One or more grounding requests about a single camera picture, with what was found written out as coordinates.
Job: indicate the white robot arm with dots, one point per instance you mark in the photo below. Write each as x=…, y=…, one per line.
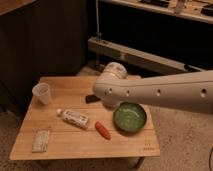
x=189, y=91

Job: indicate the black rectangular block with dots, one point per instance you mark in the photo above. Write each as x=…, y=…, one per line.
x=91, y=99

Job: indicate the green bowl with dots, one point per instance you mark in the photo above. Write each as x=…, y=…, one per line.
x=130, y=117

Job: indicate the grey metal beam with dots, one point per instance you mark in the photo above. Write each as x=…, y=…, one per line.
x=139, y=58

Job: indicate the white plastic bottle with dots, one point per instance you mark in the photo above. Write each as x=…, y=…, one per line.
x=74, y=118

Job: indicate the red orange carrot toy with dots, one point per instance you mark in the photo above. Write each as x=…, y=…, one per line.
x=102, y=131

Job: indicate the vertical metal pole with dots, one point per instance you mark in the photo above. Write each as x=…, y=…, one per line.
x=98, y=33

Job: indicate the wooden folding table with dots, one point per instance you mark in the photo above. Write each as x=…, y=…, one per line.
x=70, y=142

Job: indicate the clear plastic cup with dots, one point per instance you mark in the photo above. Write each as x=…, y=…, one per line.
x=42, y=92

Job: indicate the dark wooden cabinet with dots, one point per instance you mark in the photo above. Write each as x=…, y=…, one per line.
x=44, y=38

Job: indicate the pale snack packet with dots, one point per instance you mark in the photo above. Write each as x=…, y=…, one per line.
x=40, y=142

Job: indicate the cluttered back shelf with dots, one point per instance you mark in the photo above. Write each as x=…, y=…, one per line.
x=187, y=9

